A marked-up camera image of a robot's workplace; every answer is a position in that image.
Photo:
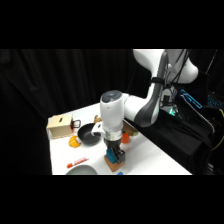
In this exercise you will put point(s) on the blue cube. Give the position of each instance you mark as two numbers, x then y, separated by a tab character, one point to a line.
111	158

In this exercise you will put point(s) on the grey green bowl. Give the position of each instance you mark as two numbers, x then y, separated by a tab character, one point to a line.
81	170

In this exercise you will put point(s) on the black cloth covered stand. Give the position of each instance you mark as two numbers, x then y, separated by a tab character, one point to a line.
180	143

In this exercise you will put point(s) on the tan wooden toy figure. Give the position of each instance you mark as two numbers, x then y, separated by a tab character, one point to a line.
97	119

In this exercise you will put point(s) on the black curtain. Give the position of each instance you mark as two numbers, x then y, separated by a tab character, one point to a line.
36	93

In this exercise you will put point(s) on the small blue object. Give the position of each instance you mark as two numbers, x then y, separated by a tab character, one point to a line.
120	173

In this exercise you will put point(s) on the orange cup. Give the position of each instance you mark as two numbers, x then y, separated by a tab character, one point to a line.
125	138

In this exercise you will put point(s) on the light wooden box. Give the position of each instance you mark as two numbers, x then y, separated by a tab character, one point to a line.
60	126

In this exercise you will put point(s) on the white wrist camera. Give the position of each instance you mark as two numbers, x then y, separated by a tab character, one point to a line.
98	129

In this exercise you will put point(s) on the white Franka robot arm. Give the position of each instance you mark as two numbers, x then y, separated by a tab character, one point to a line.
146	106

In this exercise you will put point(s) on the wooden block with blue centre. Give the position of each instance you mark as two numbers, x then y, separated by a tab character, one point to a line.
113	166

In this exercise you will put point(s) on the red and white marker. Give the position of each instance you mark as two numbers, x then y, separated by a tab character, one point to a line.
78	162

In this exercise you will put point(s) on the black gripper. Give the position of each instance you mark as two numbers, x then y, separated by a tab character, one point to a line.
114	145

